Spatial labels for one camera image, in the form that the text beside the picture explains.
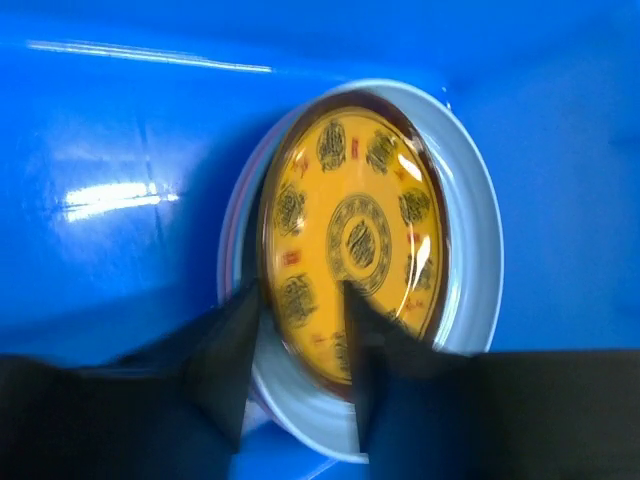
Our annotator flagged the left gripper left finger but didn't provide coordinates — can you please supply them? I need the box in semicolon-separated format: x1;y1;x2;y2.
1;281;260;479

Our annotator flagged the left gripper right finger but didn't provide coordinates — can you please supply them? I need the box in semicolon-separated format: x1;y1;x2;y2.
342;282;639;479

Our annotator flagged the light blue plastic plate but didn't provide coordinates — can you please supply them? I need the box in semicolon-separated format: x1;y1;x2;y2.
241;79;504;463

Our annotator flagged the yellow patterned plate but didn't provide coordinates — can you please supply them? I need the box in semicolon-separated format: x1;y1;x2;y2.
258;88;451;398

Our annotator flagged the pink plastic plate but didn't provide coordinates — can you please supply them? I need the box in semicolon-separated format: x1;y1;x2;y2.
216;141;269;303

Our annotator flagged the blue plastic bin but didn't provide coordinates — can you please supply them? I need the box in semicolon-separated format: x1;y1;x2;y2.
1;1;639;479

